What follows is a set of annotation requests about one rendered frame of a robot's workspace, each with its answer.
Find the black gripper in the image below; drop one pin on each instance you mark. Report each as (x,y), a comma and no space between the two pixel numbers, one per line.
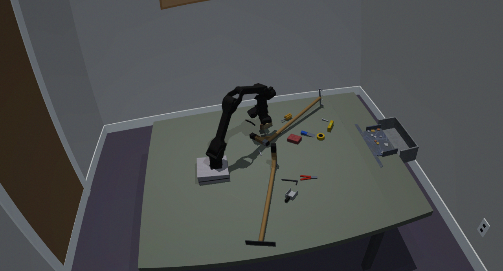
(264,117)

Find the red rectangular block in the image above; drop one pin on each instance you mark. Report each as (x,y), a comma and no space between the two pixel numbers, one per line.
(294,138)

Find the yellow rectangular block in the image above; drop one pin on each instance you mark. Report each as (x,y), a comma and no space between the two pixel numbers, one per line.
(330,126)

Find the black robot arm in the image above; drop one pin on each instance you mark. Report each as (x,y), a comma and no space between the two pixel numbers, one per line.
(217,146)

